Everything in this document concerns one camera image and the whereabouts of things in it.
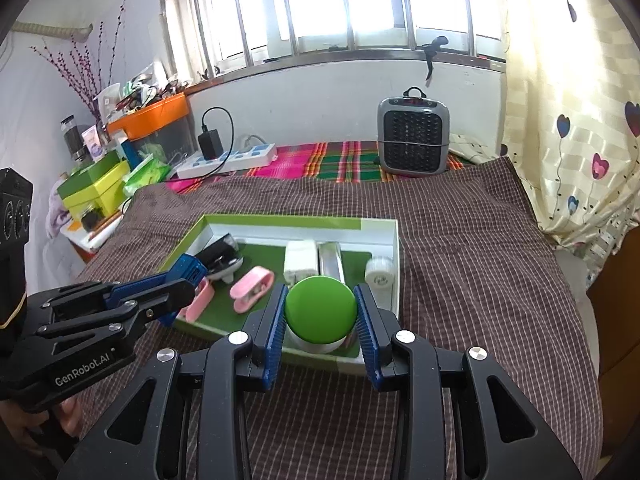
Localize pink clip case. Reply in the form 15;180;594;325
178;278;215;323

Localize black rectangular device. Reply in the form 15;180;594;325
195;233;244;284

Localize pink stapler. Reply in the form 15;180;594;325
229;266;274;314

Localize small white cream jar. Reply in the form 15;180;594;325
364;257;396;290

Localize green lidded jar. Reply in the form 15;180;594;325
284;275;357;354

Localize white power adapter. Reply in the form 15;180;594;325
283;240;319;285

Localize person's hand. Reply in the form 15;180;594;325
1;396;82;452

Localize green booklet in tray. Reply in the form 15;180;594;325
186;242;374;359

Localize green and white box tray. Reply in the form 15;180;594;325
160;214;400;341

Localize white power strip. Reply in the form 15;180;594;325
175;143;277;179

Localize green tissue pack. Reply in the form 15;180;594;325
122;154;171;197

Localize brown checked bedspread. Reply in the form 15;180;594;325
82;158;603;479

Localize green yellow gift box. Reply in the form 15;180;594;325
56;152;129;221

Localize orange topped fish tank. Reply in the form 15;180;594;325
106;92;196;166

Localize dark glass jar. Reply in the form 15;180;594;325
61;115;90;164

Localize colourful plaid blanket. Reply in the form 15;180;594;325
164;138;467;195

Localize grey space heater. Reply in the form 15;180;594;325
378;86;450;177

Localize purple flower branches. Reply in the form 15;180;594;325
30;0;127;122

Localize heart patterned curtain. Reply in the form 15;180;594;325
499;0;640;291

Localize black charger with cable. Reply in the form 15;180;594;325
198;106;235;178

